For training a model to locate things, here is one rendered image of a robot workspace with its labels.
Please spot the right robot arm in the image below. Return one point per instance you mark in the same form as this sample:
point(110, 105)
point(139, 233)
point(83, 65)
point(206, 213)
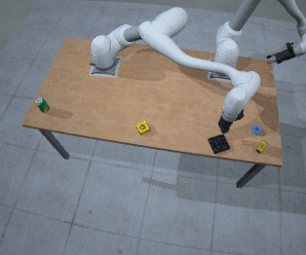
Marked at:
point(155, 34)

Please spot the green and yellow drink can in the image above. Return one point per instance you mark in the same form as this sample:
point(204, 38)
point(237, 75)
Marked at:
point(42, 104)

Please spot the black knob panel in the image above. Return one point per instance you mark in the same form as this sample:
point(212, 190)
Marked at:
point(219, 145)

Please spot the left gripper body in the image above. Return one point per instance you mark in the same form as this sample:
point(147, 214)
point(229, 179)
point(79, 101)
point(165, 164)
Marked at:
point(289, 52)

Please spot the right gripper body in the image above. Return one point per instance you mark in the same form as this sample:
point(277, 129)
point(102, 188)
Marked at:
point(225, 121)

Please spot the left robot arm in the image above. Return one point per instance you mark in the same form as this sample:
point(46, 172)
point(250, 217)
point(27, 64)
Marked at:
point(227, 51)

